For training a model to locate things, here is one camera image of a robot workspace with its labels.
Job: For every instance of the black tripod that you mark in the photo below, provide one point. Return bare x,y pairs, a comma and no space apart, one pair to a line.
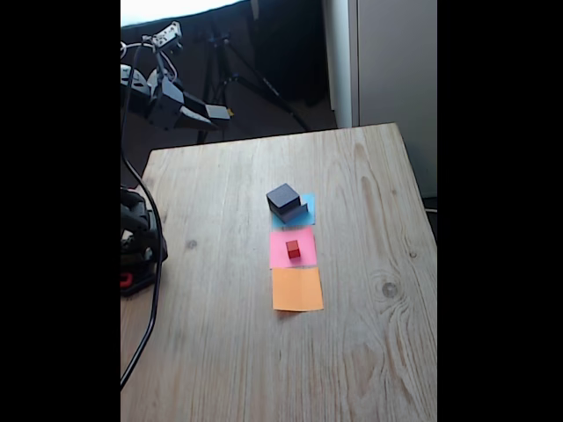
246,81

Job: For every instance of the blue paper sheet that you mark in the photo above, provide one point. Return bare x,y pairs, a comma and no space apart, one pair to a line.
311,211

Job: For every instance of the pink paper sheet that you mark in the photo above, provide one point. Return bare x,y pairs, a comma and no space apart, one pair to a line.
308,246

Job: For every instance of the white cabinet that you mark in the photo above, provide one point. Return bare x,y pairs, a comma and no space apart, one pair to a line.
396,66

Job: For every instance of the small black foam block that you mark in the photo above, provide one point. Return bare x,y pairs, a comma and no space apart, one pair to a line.
218,113

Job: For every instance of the large grey foam block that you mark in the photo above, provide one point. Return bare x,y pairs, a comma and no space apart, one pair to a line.
292,215

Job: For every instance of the orange paper sheet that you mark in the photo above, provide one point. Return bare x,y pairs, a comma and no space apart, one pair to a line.
299,290

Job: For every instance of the yellow tape marker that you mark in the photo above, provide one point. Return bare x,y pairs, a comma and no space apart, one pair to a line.
229,113

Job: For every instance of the red and black table clamp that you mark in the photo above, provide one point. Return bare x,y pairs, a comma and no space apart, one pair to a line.
136,283

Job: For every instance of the red cube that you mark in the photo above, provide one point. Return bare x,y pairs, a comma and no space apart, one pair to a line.
293,249

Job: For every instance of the medium dark foam block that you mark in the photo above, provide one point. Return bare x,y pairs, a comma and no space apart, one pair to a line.
282,195

